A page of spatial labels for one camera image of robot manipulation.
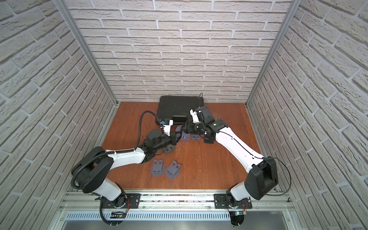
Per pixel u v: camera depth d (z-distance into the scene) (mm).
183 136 762
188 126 683
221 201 729
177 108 1118
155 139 656
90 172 443
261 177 407
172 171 832
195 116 724
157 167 851
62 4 693
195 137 949
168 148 905
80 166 462
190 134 707
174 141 739
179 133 782
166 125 743
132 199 742
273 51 858
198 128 666
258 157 437
